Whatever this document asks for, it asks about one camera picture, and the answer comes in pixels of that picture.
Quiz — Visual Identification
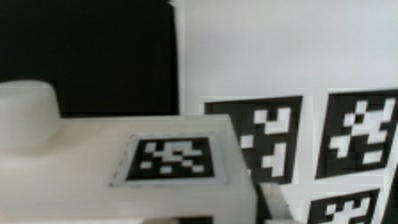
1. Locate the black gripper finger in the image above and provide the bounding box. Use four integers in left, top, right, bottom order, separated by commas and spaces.
257, 183, 296, 224

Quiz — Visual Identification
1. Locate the small white drawer with knob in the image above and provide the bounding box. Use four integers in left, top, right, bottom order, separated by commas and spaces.
0, 80, 255, 224

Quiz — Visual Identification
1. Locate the white marker sheet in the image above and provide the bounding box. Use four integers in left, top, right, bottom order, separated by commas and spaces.
170, 0, 398, 224

